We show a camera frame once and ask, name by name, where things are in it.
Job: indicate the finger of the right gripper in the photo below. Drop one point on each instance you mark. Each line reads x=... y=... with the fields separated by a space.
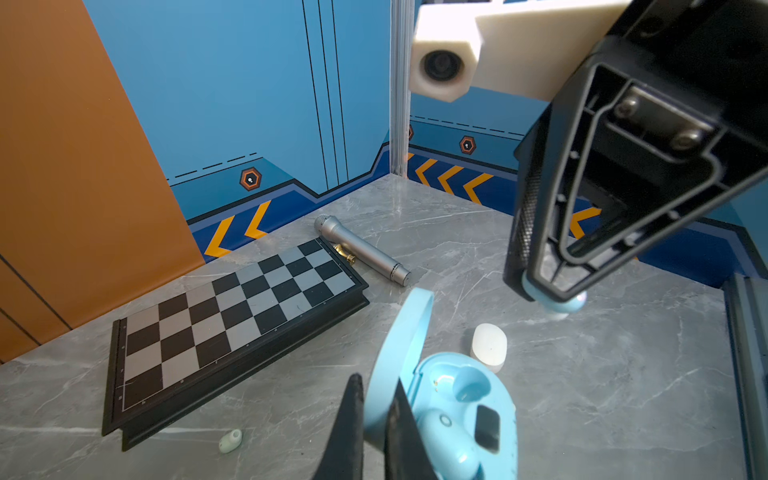
x=530 y=154

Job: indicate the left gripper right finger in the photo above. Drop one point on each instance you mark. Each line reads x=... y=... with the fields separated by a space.
x=405 y=454

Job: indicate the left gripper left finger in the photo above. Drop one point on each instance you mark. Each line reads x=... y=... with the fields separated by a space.
x=343 y=455

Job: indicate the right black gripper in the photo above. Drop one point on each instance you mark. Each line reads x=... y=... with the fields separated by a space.
x=665 y=120

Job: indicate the blue earbud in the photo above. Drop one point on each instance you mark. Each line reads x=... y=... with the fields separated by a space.
x=451 y=450
x=567 y=307

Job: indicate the blue earbud charging case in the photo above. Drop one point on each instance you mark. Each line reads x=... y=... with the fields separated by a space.
x=453 y=383

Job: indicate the white earbud charging case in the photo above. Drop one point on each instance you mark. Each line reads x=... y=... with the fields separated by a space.
x=489 y=346

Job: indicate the green earbud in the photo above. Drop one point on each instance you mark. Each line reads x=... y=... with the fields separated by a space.
x=230 y=441

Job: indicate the silver microphone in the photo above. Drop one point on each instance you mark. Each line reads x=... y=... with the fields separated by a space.
x=330 y=228

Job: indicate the black and silver chessboard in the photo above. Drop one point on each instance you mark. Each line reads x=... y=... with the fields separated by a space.
x=169 y=359

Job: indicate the gold chess piece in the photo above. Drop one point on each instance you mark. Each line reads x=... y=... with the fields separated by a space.
x=348 y=256

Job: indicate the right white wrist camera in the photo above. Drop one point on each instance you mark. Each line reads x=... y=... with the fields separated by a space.
x=526 y=48

